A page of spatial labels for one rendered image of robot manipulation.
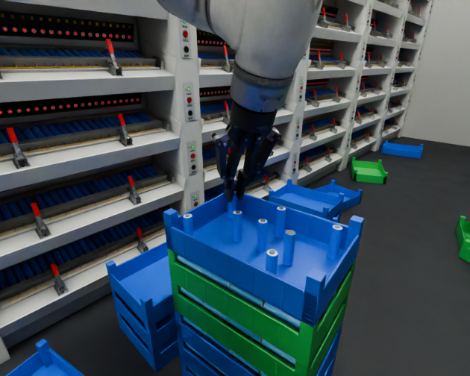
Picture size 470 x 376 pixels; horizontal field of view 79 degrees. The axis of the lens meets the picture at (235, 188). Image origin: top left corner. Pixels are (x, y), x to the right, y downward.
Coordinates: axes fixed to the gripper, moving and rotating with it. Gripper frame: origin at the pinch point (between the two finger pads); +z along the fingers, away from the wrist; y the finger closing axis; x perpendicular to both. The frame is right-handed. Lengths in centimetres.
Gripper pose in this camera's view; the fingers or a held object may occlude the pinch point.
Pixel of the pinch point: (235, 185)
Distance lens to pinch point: 60.5
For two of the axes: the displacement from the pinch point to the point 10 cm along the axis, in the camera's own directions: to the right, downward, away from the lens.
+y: 9.2, -1.5, 3.5
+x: -3.5, -7.2, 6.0
